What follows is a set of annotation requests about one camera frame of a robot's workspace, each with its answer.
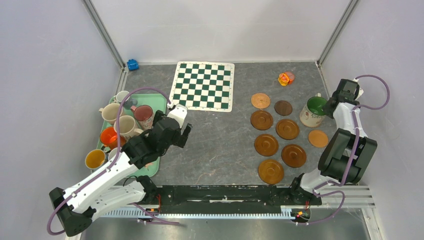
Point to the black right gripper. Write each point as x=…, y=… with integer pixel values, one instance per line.
x=332, y=106

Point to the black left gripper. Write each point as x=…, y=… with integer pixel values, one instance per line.
x=183, y=137

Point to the green interior cartoon mug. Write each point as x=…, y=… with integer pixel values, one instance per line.
x=312, y=113

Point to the pink ghost pattern mug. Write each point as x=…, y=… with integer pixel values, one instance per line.
x=144, y=115

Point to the dark walnut coaster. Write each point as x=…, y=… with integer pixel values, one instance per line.
x=283, y=108

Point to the brown wooden ridged coaster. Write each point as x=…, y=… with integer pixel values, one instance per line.
x=261, y=120
x=271, y=171
x=287, y=129
x=293, y=155

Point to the woven rattan coaster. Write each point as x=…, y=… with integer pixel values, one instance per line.
x=260, y=100

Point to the pink mug cream interior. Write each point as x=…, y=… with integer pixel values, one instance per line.
x=112, y=154

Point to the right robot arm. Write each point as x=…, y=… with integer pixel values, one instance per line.
x=348, y=153

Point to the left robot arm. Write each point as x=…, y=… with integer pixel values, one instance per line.
x=78, y=206

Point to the plain orange cork coaster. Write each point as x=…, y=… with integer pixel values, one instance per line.
x=318, y=138

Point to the green white chessboard mat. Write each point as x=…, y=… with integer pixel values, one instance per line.
x=203, y=86

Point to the cream ceramic mug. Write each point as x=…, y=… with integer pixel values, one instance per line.
x=127, y=127

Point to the orange pink toy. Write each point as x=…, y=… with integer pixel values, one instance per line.
x=286, y=78

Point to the orange mug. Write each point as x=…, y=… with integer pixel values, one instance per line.
x=109, y=138

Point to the grey white mug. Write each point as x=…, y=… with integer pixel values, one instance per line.
x=119, y=97

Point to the beige mug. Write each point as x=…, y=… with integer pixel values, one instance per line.
x=109, y=112

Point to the blue toy block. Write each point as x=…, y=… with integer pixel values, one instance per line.
x=132, y=65

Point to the yellow interior mug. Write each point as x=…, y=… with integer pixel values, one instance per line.
x=95, y=159

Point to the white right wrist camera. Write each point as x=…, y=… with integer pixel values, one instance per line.
x=358, y=91

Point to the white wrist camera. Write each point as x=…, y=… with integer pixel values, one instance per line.
x=177, y=112
x=358, y=91

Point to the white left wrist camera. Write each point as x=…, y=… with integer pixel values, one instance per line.
x=177, y=112

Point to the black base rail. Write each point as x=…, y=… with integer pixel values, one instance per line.
x=226, y=199

